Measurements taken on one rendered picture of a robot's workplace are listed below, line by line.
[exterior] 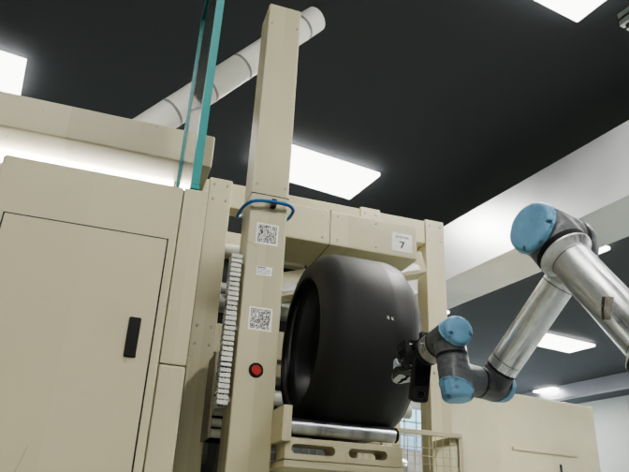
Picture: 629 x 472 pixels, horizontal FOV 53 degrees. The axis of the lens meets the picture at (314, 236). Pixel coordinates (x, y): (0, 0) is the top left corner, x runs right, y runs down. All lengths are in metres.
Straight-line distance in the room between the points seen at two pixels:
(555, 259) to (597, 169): 3.98
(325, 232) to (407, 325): 0.69
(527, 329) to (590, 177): 3.86
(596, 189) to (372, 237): 3.01
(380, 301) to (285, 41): 1.13
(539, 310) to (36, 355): 1.06
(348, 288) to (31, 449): 1.04
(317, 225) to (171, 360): 1.35
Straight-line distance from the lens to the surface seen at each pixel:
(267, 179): 2.20
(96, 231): 1.30
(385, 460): 1.95
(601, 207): 5.22
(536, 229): 1.40
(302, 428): 1.90
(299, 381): 2.37
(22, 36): 5.67
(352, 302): 1.89
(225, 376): 1.95
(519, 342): 1.58
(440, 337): 1.56
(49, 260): 1.28
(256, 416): 1.94
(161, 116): 2.58
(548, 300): 1.56
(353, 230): 2.53
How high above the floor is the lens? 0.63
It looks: 25 degrees up
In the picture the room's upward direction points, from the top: 3 degrees clockwise
